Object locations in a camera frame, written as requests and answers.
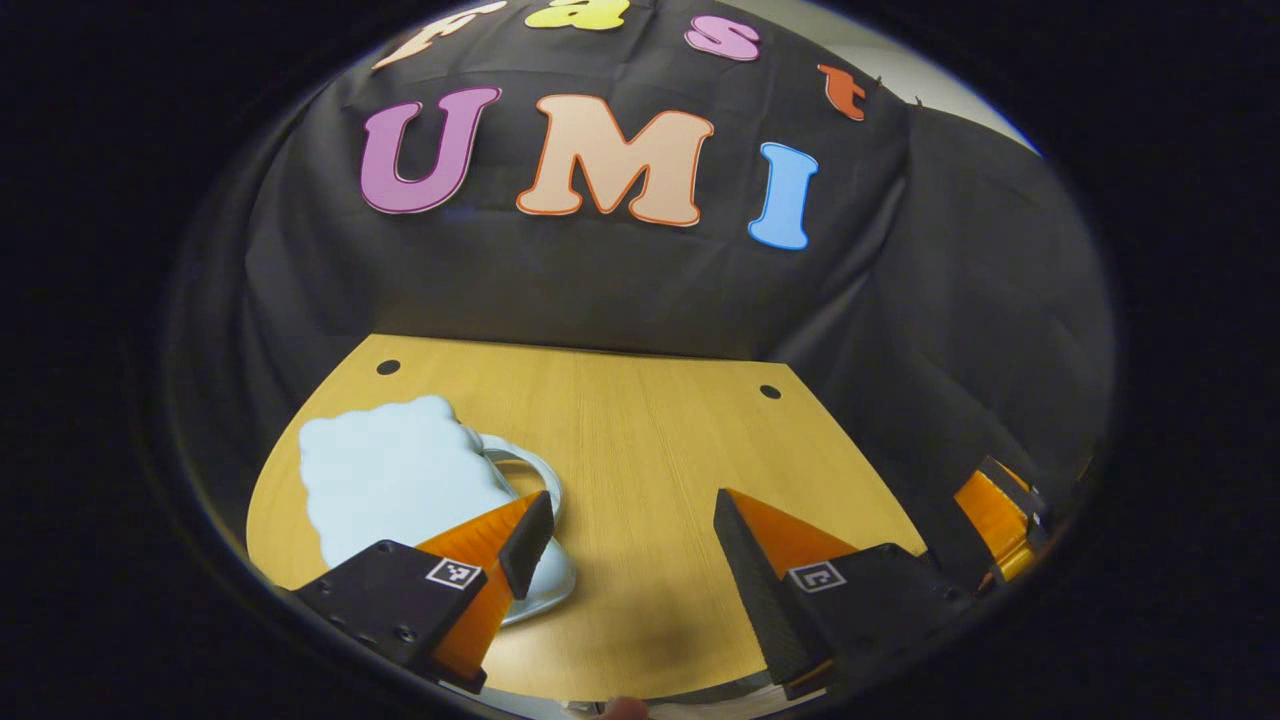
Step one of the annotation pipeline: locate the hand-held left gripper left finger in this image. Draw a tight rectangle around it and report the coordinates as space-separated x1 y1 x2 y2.
292 490 556 696

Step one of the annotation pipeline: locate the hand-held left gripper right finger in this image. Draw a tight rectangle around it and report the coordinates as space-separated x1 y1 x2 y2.
713 488 976 701

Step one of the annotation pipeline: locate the light blue suitcase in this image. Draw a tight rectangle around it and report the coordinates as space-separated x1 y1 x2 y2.
298 395 579 628

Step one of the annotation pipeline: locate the black backdrop cloth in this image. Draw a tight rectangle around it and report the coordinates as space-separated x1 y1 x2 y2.
170 0 1116 601

